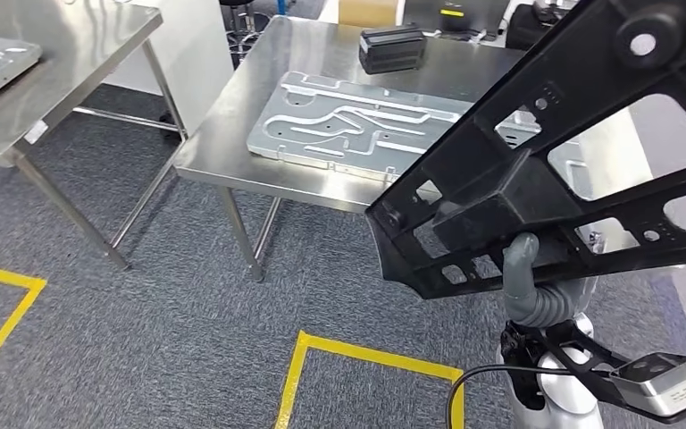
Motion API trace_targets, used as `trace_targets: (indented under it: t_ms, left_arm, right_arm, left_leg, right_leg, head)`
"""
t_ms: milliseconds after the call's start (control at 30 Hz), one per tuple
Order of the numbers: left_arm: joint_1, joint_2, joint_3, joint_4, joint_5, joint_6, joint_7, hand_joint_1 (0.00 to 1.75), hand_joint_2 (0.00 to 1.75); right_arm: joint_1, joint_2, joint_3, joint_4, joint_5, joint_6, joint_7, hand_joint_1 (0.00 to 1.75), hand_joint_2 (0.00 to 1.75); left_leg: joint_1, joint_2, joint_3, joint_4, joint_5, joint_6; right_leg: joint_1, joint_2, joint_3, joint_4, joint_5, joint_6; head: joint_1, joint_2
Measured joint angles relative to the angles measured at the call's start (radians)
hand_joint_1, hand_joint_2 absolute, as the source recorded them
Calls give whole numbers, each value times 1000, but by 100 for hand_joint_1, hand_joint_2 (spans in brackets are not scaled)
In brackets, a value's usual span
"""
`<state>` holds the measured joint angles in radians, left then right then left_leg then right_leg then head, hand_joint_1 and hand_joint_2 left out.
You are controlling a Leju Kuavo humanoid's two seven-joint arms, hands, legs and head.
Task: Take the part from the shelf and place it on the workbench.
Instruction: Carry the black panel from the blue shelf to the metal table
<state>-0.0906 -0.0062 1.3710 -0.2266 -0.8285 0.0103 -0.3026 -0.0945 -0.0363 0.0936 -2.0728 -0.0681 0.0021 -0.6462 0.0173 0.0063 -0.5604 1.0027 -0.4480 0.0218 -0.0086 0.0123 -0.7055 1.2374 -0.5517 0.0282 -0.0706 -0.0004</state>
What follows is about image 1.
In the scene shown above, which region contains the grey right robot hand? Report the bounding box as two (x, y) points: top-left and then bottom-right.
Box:
(501, 232), (541, 316)

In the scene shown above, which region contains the long black plastic part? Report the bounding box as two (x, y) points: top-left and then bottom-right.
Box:
(364, 0), (686, 301)

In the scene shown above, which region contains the steel workbench table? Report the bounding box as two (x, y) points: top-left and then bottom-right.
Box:
(174, 14), (655, 284)

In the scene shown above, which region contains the yellow floor tape square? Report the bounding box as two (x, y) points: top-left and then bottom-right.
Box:
(0, 261), (47, 396)
(274, 330), (466, 429)

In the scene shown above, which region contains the large aluminium fixture plate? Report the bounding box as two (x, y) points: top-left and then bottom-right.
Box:
(246, 70), (597, 200)

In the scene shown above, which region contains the black carrying case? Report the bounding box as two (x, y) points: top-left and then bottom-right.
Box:
(505, 3), (565, 52)

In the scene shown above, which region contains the black vented box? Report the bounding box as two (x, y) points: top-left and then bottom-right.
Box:
(358, 24), (429, 76)

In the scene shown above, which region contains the black remote controller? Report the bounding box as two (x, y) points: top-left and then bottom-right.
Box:
(531, 0), (584, 14)

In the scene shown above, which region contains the dark laptop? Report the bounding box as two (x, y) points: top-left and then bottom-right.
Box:
(402, 0), (513, 38)

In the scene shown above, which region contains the cardboard box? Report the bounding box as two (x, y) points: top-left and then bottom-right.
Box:
(338, 0), (401, 29)

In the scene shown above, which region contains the white table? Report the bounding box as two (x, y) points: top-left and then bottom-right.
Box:
(318, 0), (513, 50)

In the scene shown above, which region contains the black round stool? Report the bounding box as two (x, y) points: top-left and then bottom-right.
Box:
(218, 0), (273, 70)

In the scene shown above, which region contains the white partition panel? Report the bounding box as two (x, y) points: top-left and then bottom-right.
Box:
(101, 0), (236, 120)

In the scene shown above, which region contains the white sticker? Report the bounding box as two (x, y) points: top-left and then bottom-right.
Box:
(22, 119), (50, 146)

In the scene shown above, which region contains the steel side table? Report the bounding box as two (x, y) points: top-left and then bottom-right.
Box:
(0, 0), (190, 273)

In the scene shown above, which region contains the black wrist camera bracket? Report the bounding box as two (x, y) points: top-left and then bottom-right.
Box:
(498, 318), (628, 411)

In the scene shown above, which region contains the black camera cable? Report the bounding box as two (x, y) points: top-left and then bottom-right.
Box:
(446, 363), (575, 429)

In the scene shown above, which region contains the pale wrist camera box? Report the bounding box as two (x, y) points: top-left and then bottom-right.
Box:
(607, 351), (686, 425)

